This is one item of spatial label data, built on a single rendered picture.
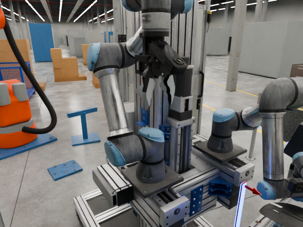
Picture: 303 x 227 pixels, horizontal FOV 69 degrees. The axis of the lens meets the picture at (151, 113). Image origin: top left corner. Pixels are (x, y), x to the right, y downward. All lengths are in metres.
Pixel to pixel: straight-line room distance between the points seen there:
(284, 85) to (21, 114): 3.62
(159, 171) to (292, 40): 9.99
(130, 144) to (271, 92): 0.59
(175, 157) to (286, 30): 9.43
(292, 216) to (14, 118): 3.71
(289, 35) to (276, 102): 9.60
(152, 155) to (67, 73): 8.61
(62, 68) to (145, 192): 8.64
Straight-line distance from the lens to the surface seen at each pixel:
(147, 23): 0.60
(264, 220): 1.25
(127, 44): 1.00
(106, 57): 0.97
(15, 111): 3.94
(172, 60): 0.55
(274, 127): 0.97
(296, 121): 2.79
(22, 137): 4.01
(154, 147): 0.97
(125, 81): 2.09
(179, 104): 1.13
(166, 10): 0.60
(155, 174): 1.03
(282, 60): 10.46
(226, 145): 1.34
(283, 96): 0.97
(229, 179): 1.35
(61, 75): 9.50
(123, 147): 0.91
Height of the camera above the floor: 1.67
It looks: 19 degrees down
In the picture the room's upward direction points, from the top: straight up
